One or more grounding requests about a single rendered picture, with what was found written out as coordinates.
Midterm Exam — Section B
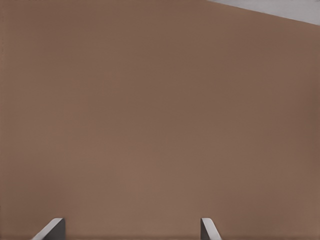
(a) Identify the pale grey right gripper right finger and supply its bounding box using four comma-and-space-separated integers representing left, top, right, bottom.
200, 217, 222, 240

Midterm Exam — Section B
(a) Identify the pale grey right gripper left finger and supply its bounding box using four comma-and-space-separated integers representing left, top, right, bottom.
31, 217, 66, 240

